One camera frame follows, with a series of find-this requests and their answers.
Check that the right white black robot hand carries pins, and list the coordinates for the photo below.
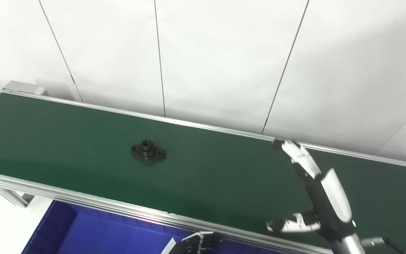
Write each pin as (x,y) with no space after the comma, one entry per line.
(330,204)

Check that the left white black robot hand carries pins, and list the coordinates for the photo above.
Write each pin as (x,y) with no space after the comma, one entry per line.
(196,245)

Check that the black flanged metal part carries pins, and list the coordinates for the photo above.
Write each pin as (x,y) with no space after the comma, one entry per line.
(148,153)

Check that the blue plastic bin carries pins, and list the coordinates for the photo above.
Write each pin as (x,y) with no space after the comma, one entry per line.
(83,233)

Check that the green conveyor belt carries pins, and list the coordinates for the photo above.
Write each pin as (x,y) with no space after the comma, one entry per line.
(83,141)

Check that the aluminium conveyor support leg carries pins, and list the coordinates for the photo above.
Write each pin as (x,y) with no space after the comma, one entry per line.
(12,197)

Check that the grey conveyor motor housing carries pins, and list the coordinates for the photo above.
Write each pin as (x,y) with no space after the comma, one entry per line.
(23,87)

